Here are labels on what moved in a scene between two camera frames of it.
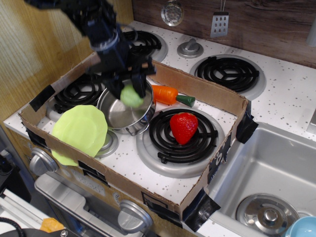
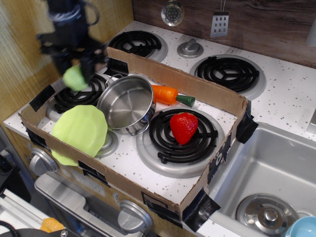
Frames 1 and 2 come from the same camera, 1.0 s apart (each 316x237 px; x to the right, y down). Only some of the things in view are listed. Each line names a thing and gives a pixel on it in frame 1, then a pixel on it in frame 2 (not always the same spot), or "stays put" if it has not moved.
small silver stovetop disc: x=111 y=144 stays put
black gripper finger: x=139 y=81 → x=88 y=67
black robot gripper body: x=112 y=48 → x=69 y=42
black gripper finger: x=114 y=83 → x=61 y=63
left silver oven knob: x=41 y=163 stays put
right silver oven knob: x=133 y=218 stays put
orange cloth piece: x=51 y=224 stays put
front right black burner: x=158 y=151 stays put
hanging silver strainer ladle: x=172 y=14 stays put
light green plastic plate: x=84 y=127 stays put
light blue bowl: x=304 y=226 stays put
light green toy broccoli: x=129 y=96 → x=73 y=78
